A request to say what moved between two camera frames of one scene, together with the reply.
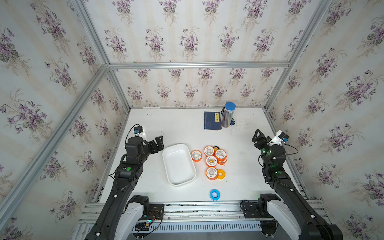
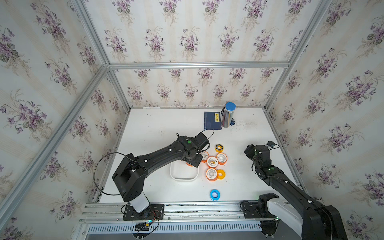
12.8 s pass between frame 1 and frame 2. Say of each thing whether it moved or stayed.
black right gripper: moved
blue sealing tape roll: stayed
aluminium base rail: stayed
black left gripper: moved
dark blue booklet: stayed
